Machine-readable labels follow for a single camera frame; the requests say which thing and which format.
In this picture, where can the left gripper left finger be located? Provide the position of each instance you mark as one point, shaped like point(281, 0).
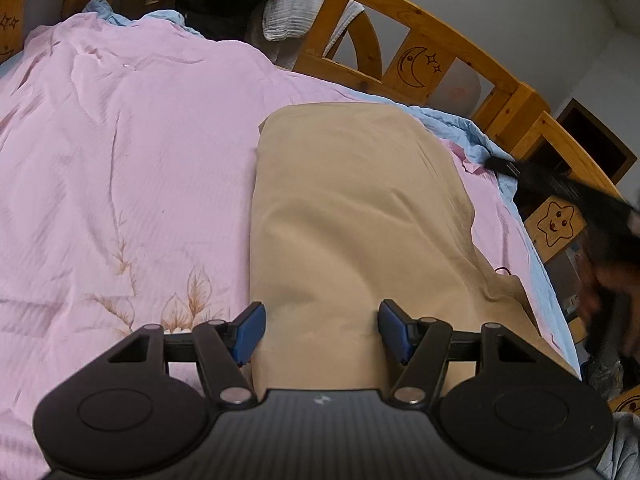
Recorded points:
point(222, 349)

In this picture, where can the person's right hand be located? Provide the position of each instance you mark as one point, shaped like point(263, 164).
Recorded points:
point(614, 277)

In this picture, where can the wooden bed frame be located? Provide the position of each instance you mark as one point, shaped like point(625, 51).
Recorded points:
point(434, 65)

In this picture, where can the grey white towel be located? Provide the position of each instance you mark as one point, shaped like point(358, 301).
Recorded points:
point(282, 27)

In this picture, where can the tan hooded jacket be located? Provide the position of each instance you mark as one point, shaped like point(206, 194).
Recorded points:
point(356, 203)

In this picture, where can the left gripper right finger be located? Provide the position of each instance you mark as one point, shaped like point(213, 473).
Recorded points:
point(421, 347)

